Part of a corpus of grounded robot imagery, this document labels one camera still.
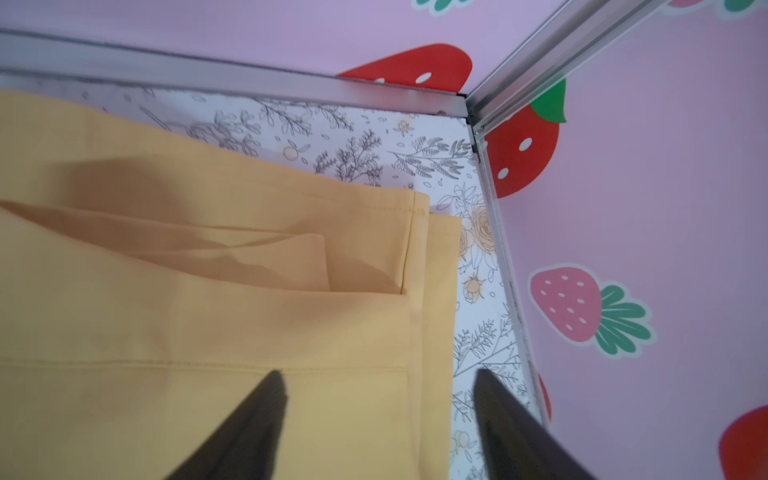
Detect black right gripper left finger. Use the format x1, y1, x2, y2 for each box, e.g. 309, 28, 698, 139
168, 370, 288, 480

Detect yellow skirt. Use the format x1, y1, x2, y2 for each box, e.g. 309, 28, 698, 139
1, 91, 462, 479

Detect aluminium frame post right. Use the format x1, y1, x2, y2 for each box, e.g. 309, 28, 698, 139
466, 0, 663, 136

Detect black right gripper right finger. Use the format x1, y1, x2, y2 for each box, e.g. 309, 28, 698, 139
473, 369, 593, 480

